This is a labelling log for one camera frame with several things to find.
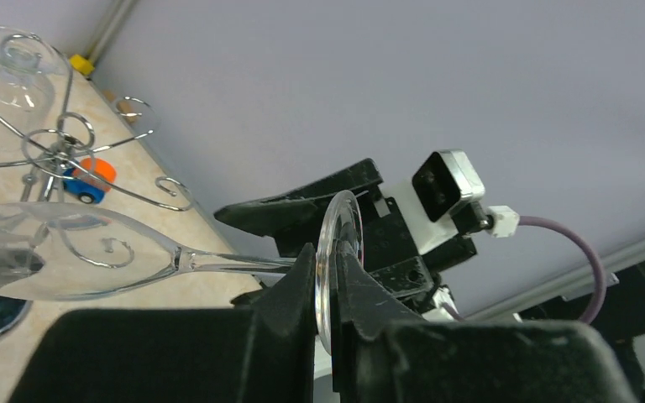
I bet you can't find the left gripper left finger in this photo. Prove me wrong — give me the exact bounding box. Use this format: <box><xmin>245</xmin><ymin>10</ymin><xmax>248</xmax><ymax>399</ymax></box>
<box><xmin>10</xmin><ymin>244</ymin><xmax>315</xmax><ymax>402</ymax></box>

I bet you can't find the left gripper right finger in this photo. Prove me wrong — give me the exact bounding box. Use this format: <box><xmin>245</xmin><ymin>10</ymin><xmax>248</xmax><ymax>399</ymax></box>
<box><xmin>331</xmin><ymin>242</ymin><xmax>636</xmax><ymax>402</ymax></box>

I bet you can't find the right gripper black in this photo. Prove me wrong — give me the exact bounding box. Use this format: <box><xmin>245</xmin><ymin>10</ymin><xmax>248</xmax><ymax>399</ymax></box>
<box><xmin>213</xmin><ymin>158</ymin><xmax>477</xmax><ymax>311</ymax></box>

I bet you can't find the clear wine glass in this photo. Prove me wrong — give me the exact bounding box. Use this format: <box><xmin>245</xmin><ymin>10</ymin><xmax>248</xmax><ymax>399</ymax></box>
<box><xmin>0</xmin><ymin>26</ymin><xmax>66</xmax><ymax>133</ymax></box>
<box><xmin>0</xmin><ymin>190</ymin><xmax>365</xmax><ymax>357</ymax></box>

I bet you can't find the small wooden block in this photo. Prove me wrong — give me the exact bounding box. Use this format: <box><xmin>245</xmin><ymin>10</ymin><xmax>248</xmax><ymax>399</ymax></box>
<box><xmin>102</xmin><ymin>90</ymin><xmax>139</xmax><ymax>125</ymax></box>

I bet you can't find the blue and orange toy car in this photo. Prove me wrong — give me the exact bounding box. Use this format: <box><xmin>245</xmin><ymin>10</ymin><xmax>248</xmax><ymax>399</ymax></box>
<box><xmin>63</xmin><ymin>158</ymin><xmax>117</xmax><ymax>204</ymax></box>

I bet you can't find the yellow corner clip right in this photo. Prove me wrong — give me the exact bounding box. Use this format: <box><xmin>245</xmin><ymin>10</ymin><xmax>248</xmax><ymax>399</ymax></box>
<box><xmin>70</xmin><ymin>55</ymin><xmax>95</xmax><ymax>76</ymax></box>

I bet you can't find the aluminium corner profile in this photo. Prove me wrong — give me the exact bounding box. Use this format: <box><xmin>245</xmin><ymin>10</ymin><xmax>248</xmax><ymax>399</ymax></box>
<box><xmin>83</xmin><ymin>0</ymin><xmax>139</xmax><ymax>65</ymax></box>

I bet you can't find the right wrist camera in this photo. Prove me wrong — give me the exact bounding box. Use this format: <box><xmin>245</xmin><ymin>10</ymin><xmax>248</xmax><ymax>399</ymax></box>
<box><xmin>381</xmin><ymin>149</ymin><xmax>521</xmax><ymax>255</ymax></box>

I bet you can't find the chrome wire wine glass rack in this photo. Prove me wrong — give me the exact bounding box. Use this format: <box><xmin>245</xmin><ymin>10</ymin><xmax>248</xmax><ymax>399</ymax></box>
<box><xmin>0</xmin><ymin>33</ymin><xmax>196</xmax><ymax>348</ymax></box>

